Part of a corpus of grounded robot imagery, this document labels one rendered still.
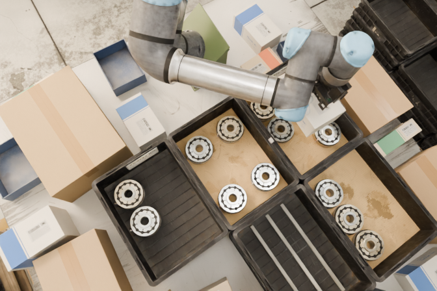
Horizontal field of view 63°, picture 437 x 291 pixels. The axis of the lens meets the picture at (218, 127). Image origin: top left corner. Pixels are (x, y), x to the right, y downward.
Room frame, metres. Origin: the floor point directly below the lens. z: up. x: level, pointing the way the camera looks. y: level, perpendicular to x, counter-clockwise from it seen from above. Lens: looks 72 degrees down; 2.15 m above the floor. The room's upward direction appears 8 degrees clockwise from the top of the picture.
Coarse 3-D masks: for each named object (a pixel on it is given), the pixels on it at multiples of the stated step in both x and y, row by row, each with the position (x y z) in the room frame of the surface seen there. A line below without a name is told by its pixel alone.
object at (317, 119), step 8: (312, 104) 0.44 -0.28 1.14; (336, 104) 0.45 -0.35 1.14; (312, 112) 0.42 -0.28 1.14; (320, 112) 0.42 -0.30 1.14; (328, 112) 0.42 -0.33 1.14; (336, 112) 0.43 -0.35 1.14; (304, 120) 0.40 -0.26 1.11; (312, 120) 0.39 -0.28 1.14; (320, 120) 0.39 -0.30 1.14; (328, 120) 0.40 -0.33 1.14; (304, 128) 0.38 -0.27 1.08; (312, 128) 0.37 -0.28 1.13; (320, 128) 0.39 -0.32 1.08
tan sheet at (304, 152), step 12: (264, 108) 0.53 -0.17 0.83; (300, 132) 0.45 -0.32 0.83; (288, 144) 0.40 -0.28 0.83; (300, 144) 0.40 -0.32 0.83; (312, 144) 0.41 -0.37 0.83; (336, 144) 0.42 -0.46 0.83; (288, 156) 0.35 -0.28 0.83; (300, 156) 0.36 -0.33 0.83; (312, 156) 0.36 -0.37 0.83; (324, 156) 0.37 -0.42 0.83; (300, 168) 0.31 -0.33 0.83
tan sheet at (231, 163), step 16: (224, 112) 0.49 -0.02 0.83; (208, 128) 0.42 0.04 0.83; (224, 144) 0.36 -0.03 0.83; (240, 144) 0.37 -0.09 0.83; (256, 144) 0.38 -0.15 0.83; (224, 160) 0.30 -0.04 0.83; (240, 160) 0.31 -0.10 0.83; (256, 160) 0.32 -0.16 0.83; (208, 176) 0.23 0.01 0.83; (224, 176) 0.24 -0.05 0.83; (240, 176) 0.25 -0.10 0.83; (256, 192) 0.20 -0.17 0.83; (272, 192) 0.21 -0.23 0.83
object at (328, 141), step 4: (328, 124) 0.49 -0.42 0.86; (332, 124) 0.49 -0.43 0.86; (336, 124) 0.49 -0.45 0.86; (336, 128) 0.48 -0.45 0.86; (316, 132) 0.45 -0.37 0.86; (320, 132) 0.45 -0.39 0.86; (336, 132) 0.46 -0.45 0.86; (340, 132) 0.46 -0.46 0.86; (316, 136) 0.43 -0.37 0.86; (320, 136) 0.44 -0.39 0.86; (336, 136) 0.44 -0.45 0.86; (340, 136) 0.45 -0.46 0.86; (320, 140) 0.42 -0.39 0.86; (324, 140) 0.42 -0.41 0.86; (328, 140) 0.42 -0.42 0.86; (332, 140) 0.43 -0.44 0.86; (336, 140) 0.43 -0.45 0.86; (324, 144) 0.41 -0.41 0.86; (328, 144) 0.41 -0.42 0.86; (332, 144) 0.41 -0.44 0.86
